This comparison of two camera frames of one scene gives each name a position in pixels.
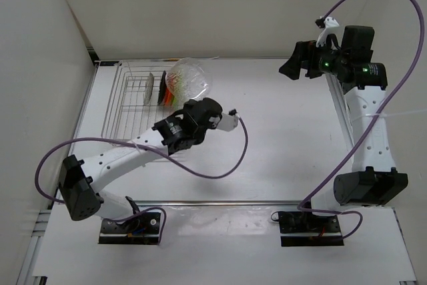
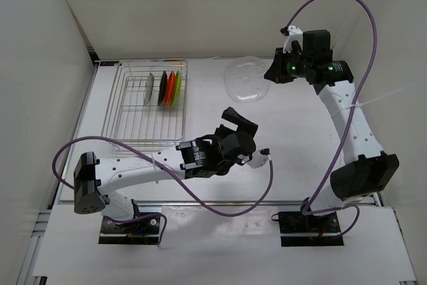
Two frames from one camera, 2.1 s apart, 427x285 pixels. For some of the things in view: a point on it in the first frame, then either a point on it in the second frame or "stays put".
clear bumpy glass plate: (186, 79) → (245, 81)
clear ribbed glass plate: (148, 88) stays put
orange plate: (169, 97) stays put
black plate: (162, 87) stays put
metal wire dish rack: (133, 108) stays put
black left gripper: (189, 104) → (230, 115)
